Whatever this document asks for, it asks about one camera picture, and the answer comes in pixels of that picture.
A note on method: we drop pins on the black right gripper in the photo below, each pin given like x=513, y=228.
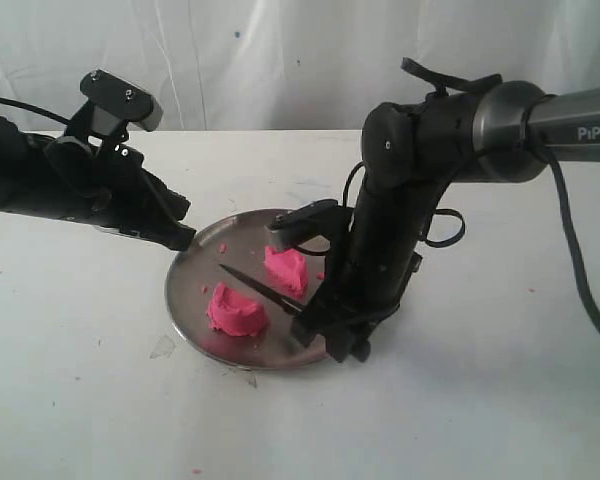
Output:
x=365, y=278

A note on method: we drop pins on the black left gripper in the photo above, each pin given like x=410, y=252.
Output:
x=120, y=193

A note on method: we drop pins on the black knife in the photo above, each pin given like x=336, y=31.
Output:
x=288, y=304

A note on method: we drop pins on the pink dough piece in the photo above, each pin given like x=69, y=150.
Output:
x=234, y=313
x=289, y=269

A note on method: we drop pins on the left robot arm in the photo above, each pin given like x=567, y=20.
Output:
x=28, y=184

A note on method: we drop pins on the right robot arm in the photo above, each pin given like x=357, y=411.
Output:
x=484, y=130

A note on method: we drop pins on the round steel plate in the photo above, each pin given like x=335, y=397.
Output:
x=193, y=276

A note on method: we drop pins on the white backdrop curtain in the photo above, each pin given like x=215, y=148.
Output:
x=247, y=65

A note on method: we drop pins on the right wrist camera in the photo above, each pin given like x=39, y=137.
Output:
x=293, y=228

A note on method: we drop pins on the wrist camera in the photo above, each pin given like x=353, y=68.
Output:
x=117, y=102
x=293, y=228

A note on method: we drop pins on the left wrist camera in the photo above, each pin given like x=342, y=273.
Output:
x=117, y=102

